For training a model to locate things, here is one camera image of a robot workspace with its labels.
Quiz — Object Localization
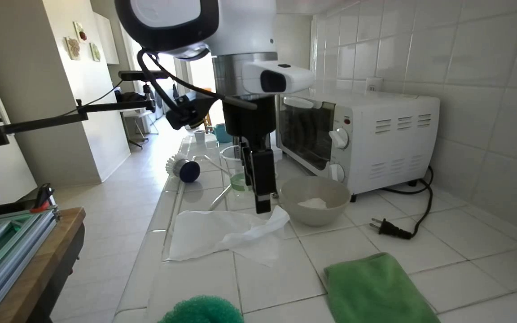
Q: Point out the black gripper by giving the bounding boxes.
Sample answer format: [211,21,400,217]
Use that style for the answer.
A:
[220,93,278,215]

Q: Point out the white napkin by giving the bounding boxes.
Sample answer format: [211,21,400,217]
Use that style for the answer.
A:
[165,204,290,265]

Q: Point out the white toaster oven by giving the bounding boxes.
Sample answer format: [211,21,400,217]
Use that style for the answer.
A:
[274,88,441,195]

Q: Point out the glass cup with green liquid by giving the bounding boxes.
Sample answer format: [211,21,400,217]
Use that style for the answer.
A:
[219,145,249,193]

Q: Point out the metal spoon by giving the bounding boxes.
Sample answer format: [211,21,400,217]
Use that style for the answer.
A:
[206,181,233,211]

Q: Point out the teal plastic bowl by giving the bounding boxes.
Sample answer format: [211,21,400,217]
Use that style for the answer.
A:
[211,122,233,145]

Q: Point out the grey bowl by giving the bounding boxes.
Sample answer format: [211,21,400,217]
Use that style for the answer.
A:
[278,175,352,227]

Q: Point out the round green scrubber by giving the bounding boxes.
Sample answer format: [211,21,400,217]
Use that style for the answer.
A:
[158,294,246,323]

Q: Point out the green cloth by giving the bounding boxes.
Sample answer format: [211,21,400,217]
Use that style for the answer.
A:
[321,251,439,323]

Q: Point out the wooden table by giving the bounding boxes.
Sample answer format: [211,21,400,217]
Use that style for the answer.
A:
[0,204,86,323]

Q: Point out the black wrist cable mount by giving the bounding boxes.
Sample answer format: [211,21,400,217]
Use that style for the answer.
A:
[165,95,219,131]

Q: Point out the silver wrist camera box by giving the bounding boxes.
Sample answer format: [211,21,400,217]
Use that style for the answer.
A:
[242,59,316,96]

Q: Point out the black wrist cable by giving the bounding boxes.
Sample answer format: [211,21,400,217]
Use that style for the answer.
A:
[134,48,260,116]

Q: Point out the black bar camera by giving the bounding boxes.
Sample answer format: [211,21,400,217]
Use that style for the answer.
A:
[118,68,170,82]

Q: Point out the black oven power cord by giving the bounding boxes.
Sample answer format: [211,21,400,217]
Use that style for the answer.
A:
[368,166,436,242]

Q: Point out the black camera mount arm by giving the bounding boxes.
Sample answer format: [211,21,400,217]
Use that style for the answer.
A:
[0,88,158,154]

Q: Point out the green metal rail frame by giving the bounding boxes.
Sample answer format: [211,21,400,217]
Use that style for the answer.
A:
[0,204,61,319]

